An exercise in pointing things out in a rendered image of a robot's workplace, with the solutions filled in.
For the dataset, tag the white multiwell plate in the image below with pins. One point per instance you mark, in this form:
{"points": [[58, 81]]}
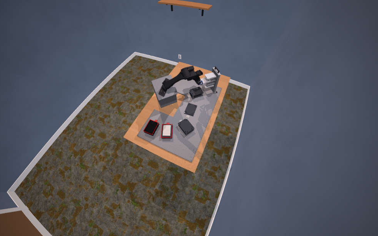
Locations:
{"points": [[210, 75]]}

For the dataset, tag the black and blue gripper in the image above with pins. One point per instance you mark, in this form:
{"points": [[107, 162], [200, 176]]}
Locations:
{"points": [[198, 81]]}

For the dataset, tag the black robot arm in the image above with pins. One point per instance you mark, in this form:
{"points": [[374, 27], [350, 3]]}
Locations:
{"points": [[185, 73]]}

